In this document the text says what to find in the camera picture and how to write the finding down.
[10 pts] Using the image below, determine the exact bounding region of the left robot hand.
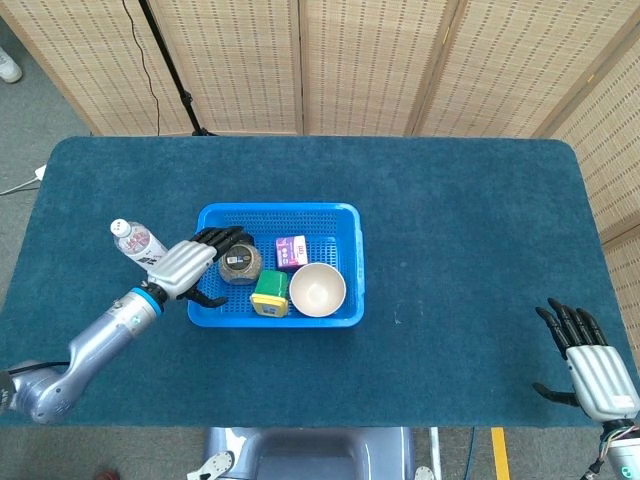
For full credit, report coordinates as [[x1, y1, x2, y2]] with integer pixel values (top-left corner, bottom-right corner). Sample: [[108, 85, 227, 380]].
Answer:
[[144, 225, 247, 307]]

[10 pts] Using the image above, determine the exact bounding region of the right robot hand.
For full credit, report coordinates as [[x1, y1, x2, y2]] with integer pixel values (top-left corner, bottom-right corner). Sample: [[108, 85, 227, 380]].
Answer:
[[531, 297, 640, 421]]

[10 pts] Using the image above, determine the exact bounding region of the clear plastic water bottle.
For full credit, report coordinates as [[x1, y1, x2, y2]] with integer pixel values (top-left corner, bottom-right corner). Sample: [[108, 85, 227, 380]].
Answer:
[[109, 218, 169, 274]]

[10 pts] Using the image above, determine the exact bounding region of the green container with yellow lid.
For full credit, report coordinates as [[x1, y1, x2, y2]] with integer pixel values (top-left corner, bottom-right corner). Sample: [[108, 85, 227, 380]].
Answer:
[[249, 269, 291, 318]]

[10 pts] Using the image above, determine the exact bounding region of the small purple box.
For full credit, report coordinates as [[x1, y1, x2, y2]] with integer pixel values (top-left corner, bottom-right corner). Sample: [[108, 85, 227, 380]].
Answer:
[[275, 234, 310, 273]]

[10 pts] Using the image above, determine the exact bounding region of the beige bowl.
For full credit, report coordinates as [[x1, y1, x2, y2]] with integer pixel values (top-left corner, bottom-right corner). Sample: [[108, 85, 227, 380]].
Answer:
[[288, 262, 347, 318]]

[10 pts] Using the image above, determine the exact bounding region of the yellow floor tape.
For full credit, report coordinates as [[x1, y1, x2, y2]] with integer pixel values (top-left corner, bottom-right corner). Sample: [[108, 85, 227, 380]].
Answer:
[[490, 427, 511, 480]]

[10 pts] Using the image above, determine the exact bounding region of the blue plastic basket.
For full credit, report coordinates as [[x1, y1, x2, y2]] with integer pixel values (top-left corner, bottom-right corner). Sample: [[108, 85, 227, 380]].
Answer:
[[187, 202, 366, 330]]

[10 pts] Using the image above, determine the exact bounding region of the white floor strip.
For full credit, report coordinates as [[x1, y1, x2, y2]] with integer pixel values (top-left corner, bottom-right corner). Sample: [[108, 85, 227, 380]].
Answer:
[[429, 427, 444, 480]]

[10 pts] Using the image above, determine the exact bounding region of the black tripod stand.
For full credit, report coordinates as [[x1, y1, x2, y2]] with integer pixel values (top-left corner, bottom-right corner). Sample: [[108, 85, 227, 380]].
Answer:
[[137, 0, 219, 137]]

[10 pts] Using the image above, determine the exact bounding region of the teal table cloth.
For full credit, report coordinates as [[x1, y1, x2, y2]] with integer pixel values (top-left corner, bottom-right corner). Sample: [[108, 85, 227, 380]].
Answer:
[[0, 135, 636, 429]]

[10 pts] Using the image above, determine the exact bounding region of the bamboo folding screen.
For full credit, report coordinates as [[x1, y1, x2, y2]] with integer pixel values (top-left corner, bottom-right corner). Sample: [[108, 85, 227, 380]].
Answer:
[[0, 0, 640, 139], [549, 29, 640, 361]]

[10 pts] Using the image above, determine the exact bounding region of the grey-blue robot torso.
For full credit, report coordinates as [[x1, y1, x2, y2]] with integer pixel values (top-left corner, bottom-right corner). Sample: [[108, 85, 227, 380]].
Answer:
[[204, 427, 416, 480]]

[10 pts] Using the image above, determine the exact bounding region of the white shoe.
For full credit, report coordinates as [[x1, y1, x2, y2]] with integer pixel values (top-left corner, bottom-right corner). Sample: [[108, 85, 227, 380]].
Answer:
[[0, 46, 24, 84]]

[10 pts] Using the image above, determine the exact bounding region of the blue floor cable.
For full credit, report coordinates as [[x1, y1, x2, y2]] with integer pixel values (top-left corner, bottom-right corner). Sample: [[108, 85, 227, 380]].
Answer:
[[464, 427, 476, 480]]

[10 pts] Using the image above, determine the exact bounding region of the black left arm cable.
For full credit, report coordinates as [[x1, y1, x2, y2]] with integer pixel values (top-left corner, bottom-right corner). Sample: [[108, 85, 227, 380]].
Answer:
[[7, 360, 71, 374]]

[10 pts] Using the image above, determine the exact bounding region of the white adapter cable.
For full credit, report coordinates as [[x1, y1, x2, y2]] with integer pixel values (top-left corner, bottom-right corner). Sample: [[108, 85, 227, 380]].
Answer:
[[0, 178, 39, 197]]

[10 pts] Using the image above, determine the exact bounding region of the thin black hanging cable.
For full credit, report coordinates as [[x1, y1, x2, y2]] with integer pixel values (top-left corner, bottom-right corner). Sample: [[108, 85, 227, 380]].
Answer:
[[121, 0, 161, 136]]

